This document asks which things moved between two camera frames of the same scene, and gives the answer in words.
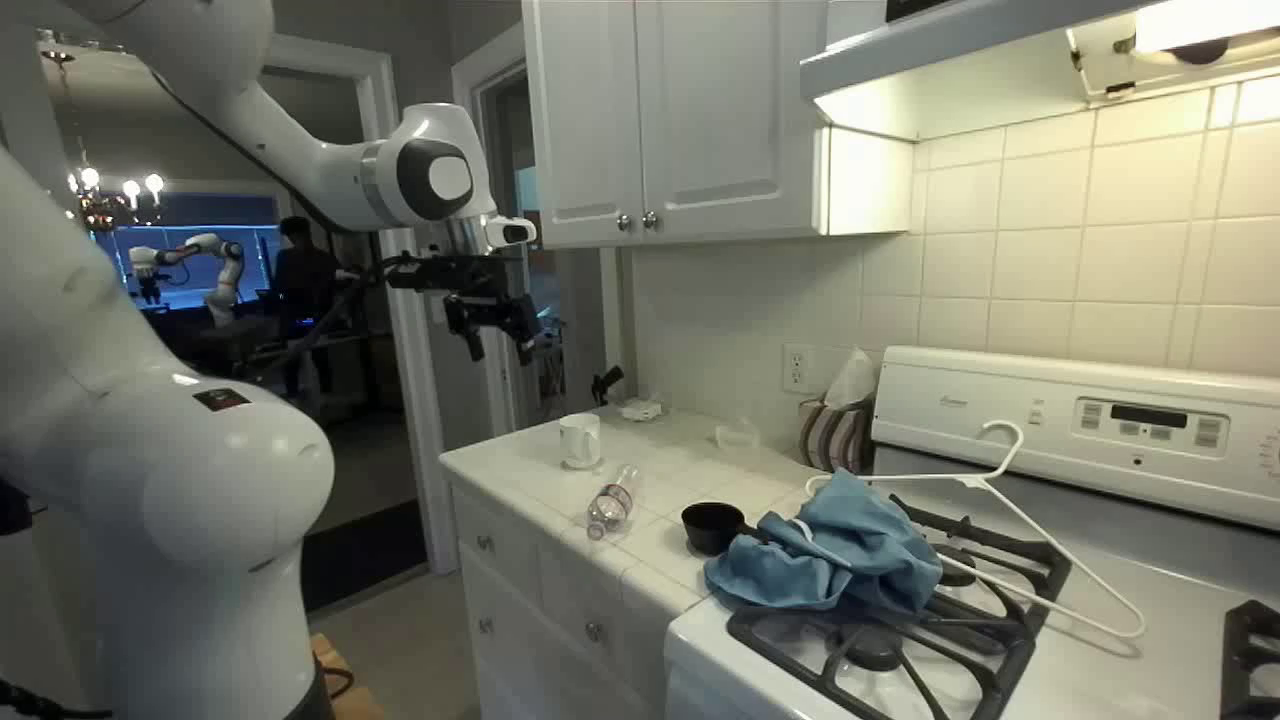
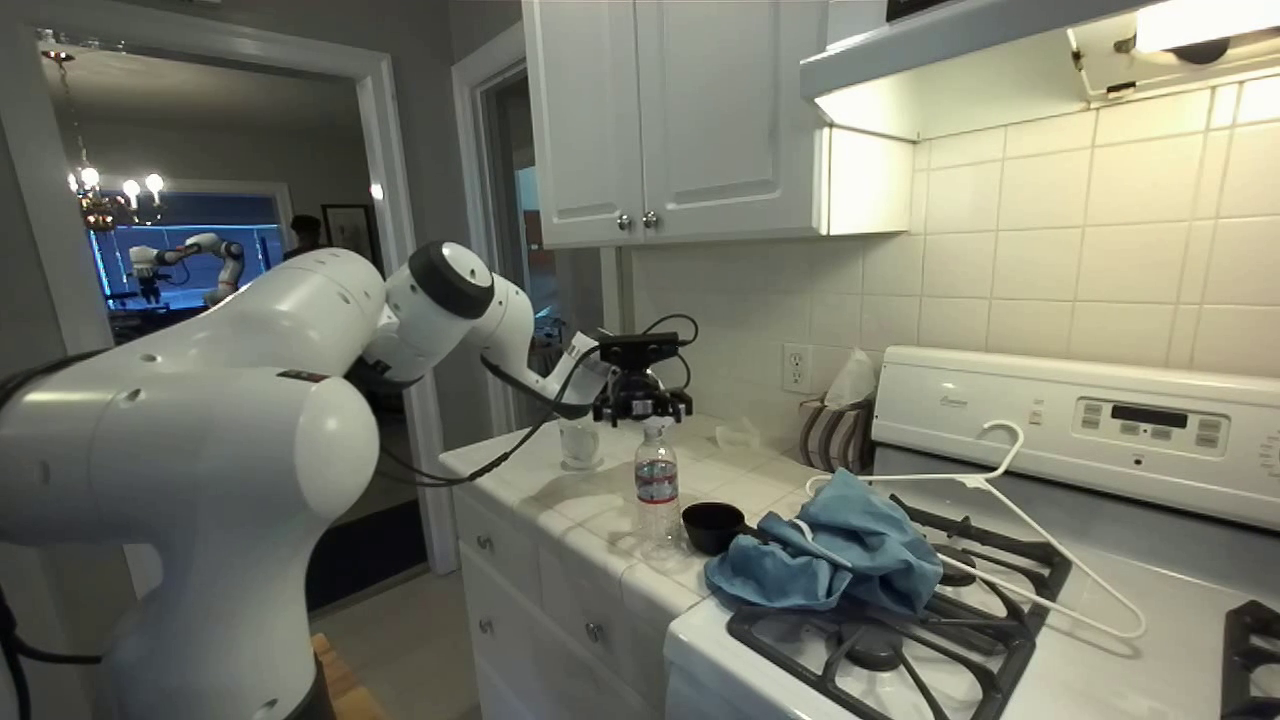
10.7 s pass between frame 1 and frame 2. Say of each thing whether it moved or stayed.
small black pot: stayed
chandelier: stayed
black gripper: moved
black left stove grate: stayed
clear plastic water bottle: moved
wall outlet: stayed
